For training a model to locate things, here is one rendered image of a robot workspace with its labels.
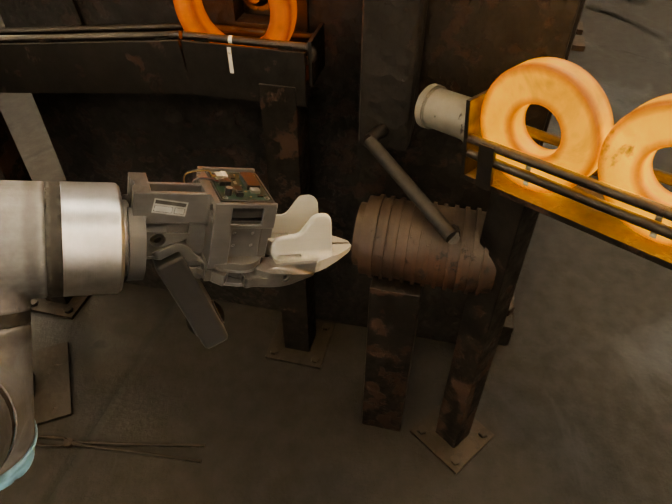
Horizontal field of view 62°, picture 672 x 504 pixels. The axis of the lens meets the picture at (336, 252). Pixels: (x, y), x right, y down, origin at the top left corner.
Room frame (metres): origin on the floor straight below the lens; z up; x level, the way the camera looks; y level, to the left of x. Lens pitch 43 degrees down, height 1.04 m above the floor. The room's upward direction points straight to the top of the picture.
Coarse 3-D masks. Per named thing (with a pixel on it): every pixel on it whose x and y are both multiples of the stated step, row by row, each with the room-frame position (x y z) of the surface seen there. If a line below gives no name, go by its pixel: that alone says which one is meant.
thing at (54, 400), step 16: (32, 352) 0.78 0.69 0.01; (48, 352) 0.78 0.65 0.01; (64, 352) 0.78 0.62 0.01; (48, 368) 0.73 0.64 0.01; (64, 368) 0.73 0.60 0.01; (48, 384) 0.69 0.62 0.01; (64, 384) 0.69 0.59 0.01; (48, 400) 0.65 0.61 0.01; (64, 400) 0.65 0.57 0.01; (48, 416) 0.61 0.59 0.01; (64, 416) 0.62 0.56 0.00
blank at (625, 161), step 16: (640, 112) 0.49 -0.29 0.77; (656, 112) 0.48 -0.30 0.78; (624, 128) 0.49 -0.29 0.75; (640, 128) 0.48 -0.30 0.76; (656, 128) 0.47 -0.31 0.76; (608, 144) 0.50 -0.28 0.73; (624, 144) 0.49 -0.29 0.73; (640, 144) 0.48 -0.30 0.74; (656, 144) 0.47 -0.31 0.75; (608, 160) 0.49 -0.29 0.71; (624, 160) 0.48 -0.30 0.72; (640, 160) 0.47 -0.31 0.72; (608, 176) 0.49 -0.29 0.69; (624, 176) 0.48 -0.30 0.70; (640, 176) 0.47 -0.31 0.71; (640, 192) 0.46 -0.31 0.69; (656, 192) 0.47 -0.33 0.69; (656, 240) 0.44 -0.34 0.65
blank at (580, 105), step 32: (544, 64) 0.57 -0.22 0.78; (576, 64) 0.57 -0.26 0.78; (512, 96) 0.59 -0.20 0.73; (544, 96) 0.56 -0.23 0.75; (576, 96) 0.53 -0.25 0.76; (512, 128) 0.59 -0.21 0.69; (576, 128) 0.53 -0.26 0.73; (608, 128) 0.52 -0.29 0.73; (512, 160) 0.57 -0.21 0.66; (544, 160) 0.55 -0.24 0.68; (576, 160) 0.52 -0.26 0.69; (544, 192) 0.54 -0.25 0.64
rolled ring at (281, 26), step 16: (176, 0) 0.85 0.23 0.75; (192, 0) 0.84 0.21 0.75; (272, 0) 0.81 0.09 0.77; (288, 0) 0.80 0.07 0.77; (192, 16) 0.84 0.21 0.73; (272, 16) 0.81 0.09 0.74; (288, 16) 0.80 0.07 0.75; (208, 32) 0.84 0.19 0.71; (272, 32) 0.81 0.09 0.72; (288, 32) 0.80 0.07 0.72; (272, 48) 0.81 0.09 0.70
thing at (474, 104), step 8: (480, 96) 0.62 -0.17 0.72; (472, 104) 0.61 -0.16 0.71; (480, 104) 0.62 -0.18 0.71; (472, 112) 0.61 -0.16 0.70; (480, 112) 0.62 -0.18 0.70; (472, 120) 0.61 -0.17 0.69; (464, 128) 0.61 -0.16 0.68; (472, 128) 0.61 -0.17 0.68; (480, 128) 0.62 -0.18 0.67; (464, 136) 0.61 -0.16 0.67; (480, 136) 0.62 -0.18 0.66; (464, 144) 0.60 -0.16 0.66; (464, 152) 0.60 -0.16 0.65; (464, 160) 0.60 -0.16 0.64; (472, 160) 0.61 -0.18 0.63; (464, 168) 0.60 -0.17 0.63; (472, 168) 0.61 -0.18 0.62
